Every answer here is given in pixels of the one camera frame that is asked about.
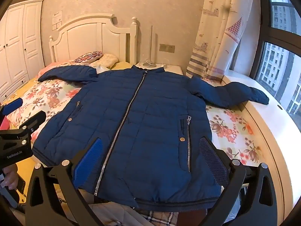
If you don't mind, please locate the navy blue puffer jacket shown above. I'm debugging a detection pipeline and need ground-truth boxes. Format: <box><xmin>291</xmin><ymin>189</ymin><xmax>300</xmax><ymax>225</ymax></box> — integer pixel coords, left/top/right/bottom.
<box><xmin>33</xmin><ymin>65</ymin><xmax>269</xmax><ymax>212</ymax></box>

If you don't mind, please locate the person's left hand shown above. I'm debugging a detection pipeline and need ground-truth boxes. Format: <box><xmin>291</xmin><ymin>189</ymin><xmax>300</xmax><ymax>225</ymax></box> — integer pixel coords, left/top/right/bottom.
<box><xmin>1</xmin><ymin>164</ymin><xmax>18</xmax><ymax>190</ymax></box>

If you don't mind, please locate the white wardrobe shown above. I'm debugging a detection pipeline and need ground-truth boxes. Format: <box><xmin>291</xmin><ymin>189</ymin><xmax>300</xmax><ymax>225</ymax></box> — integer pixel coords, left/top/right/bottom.
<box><xmin>1</xmin><ymin>0</ymin><xmax>45</xmax><ymax>103</ymax></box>

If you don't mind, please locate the white window sill bench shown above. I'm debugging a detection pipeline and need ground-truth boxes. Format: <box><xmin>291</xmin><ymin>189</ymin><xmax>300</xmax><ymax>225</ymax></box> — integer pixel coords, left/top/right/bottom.
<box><xmin>222</xmin><ymin>70</ymin><xmax>300</xmax><ymax>224</ymax></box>

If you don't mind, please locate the floral bed sheet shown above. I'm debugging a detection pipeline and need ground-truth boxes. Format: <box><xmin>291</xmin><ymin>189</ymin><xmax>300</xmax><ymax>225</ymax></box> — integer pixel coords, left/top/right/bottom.
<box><xmin>5</xmin><ymin>62</ymin><xmax>265</xmax><ymax>167</ymax></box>

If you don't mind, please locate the patterned embroidered pillow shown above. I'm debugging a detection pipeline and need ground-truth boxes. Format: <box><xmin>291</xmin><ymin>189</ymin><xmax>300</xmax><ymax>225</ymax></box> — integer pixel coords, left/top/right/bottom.
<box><xmin>73</xmin><ymin>51</ymin><xmax>103</xmax><ymax>64</ymax></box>

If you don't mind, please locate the cream fluffy pillow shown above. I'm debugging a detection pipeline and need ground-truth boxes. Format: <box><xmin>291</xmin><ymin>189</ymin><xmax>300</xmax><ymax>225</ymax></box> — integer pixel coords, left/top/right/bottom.
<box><xmin>90</xmin><ymin>54</ymin><xmax>119</xmax><ymax>69</ymax></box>

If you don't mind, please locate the plaid fabric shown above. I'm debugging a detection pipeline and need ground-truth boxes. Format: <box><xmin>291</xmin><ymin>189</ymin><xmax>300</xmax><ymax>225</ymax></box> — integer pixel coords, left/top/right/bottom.
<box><xmin>136</xmin><ymin>210</ymin><xmax>179</xmax><ymax>226</ymax></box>

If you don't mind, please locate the white wooden headboard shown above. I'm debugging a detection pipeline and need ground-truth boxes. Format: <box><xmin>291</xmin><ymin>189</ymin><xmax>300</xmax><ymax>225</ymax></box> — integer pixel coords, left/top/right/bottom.
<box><xmin>49</xmin><ymin>13</ymin><xmax>139</xmax><ymax>65</ymax></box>

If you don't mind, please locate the dark framed window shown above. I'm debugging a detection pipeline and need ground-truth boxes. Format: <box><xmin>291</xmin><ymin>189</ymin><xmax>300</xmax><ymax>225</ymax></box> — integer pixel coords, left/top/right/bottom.
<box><xmin>250</xmin><ymin>0</ymin><xmax>300</xmax><ymax>127</ymax></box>

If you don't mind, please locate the white bedside table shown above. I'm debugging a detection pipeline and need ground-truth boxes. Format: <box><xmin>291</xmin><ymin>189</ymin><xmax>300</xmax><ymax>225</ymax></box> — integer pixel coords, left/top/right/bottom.
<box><xmin>135</xmin><ymin>62</ymin><xmax>183</xmax><ymax>75</ymax></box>

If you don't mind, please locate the patterned window curtain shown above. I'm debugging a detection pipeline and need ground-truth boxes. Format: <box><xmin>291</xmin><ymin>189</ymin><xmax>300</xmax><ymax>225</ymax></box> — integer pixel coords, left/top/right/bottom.
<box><xmin>186</xmin><ymin>0</ymin><xmax>253</xmax><ymax>81</ymax></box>

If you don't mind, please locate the wall paper notice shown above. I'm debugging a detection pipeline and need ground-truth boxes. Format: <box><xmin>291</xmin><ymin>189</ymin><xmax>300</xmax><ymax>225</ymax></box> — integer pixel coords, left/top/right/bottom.
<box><xmin>52</xmin><ymin>11</ymin><xmax>62</xmax><ymax>31</ymax></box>

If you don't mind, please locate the gold wall socket plate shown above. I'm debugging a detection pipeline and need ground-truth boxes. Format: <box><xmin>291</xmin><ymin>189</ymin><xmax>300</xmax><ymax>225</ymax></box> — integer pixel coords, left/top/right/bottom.
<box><xmin>159</xmin><ymin>44</ymin><xmax>175</xmax><ymax>53</ymax></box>

